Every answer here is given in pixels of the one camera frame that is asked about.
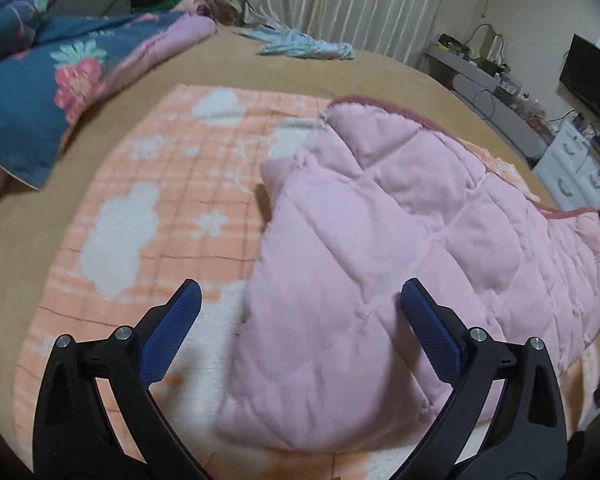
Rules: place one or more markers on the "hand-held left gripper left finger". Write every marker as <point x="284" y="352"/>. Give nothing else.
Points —
<point x="167" y="342"/>

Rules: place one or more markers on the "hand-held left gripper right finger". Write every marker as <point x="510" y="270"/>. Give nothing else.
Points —
<point x="432" y="340"/>

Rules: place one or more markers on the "pink quilted blanket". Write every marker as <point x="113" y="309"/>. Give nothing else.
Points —
<point x="380" y="260"/>

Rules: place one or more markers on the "orange checkered fleece blanket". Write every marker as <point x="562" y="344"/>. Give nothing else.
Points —
<point x="180" y="200"/>

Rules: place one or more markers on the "white drawer cabinet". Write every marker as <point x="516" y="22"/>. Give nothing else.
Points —
<point x="570" y="165"/>

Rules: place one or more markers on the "grey cluttered desk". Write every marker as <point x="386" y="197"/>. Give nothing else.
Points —
<point x="500" y="105"/>

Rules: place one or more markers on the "blue floral quilt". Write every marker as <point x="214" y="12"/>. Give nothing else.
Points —
<point x="25" y="110"/>

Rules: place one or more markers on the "clutter of small gadgets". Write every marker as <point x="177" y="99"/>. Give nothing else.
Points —
<point x="500" y="67"/>

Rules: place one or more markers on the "bed with tan sheet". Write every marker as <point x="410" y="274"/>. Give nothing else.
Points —
<point x="260" y="72"/>

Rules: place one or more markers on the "black television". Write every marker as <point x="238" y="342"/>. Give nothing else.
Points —
<point x="592" y="85"/>

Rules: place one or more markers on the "light blue cloth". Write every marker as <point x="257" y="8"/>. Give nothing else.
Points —
<point x="300" y="44"/>

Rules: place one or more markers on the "white striped curtain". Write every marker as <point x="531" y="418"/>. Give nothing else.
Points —
<point x="370" y="5"/>

